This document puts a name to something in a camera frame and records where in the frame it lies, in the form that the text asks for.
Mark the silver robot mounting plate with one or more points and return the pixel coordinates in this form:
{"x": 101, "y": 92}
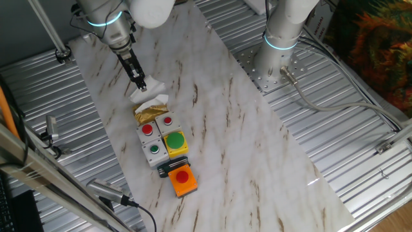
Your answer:
{"x": 248, "y": 64}

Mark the small silver camera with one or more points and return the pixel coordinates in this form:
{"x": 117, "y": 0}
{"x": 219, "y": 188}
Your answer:
{"x": 52, "y": 127}

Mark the large silver camera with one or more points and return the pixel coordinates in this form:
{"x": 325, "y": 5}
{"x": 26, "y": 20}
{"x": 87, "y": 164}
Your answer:
{"x": 104, "y": 191}

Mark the black hex key set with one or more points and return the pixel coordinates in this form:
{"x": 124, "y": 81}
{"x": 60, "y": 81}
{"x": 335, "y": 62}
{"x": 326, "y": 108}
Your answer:
{"x": 165, "y": 166}

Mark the gold tissue pack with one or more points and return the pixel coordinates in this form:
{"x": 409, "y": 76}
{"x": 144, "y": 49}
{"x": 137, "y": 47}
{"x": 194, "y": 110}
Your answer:
{"x": 149, "y": 114}

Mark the grey box small red button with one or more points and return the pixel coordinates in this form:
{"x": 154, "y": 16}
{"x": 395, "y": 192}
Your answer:
{"x": 168, "y": 121}

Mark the yellow box green mushroom button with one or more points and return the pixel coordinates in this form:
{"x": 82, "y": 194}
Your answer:
{"x": 175, "y": 141}

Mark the black keyboard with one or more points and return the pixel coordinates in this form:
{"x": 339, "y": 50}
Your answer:
{"x": 5, "y": 206}

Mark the grey box red mushroom button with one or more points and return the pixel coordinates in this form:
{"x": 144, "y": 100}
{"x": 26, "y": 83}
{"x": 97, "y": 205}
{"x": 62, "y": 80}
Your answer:
{"x": 147, "y": 130}

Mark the colourful patterned cloth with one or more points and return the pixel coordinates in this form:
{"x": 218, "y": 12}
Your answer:
{"x": 376, "y": 48}

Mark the orange box red button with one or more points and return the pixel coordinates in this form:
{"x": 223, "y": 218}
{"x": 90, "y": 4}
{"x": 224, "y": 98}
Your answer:
{"x": 182, "y": 178}

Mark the white printed cardboard box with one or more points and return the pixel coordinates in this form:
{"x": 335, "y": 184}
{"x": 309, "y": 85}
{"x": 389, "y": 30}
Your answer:
{"x": 318, "y": 22}

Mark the aluminium camera pole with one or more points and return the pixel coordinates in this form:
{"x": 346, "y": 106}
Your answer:
{"x": 48, "y": 29}

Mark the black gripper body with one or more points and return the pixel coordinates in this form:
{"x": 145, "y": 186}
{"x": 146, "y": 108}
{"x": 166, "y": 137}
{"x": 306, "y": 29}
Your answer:
{"x": 128, "y": 64}

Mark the grey box green button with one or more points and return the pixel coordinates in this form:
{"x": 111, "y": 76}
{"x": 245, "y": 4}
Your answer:
{"x": 154, "y": 149}

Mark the aluminium profile with bracket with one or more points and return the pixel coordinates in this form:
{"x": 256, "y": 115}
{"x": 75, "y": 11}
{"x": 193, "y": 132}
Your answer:
{"x": 391, "y": 141}

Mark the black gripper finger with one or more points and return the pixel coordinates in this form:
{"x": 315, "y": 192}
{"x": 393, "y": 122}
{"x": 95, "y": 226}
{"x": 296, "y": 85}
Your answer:
{"x": 136, "y": 82}
{"x": 143, "y": 80}

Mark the folded white napkin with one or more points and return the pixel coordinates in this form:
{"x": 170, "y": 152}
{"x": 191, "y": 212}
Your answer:
{"x": 136, "y": 96}

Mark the aluminium frame beam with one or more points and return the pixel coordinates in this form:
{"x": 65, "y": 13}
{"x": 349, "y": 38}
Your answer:
{"x": 48, "y": 177}

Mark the marble pattern table mat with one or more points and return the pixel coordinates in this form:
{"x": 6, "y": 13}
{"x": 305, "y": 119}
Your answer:
{"x": 241, "y": 145}

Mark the camera clamp stand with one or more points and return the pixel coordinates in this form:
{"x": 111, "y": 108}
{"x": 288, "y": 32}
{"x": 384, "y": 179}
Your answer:
{"x": 56, "y": 149}

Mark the orange tube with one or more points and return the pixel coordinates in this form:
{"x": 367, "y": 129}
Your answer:
{"x": 7, "y": 116}

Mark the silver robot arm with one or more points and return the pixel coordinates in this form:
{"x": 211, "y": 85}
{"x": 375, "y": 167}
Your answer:
{"x": 280, "y": 32}

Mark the black flat device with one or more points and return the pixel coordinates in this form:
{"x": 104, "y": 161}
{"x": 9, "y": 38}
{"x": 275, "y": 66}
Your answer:
{"x": 29, "y": 212}

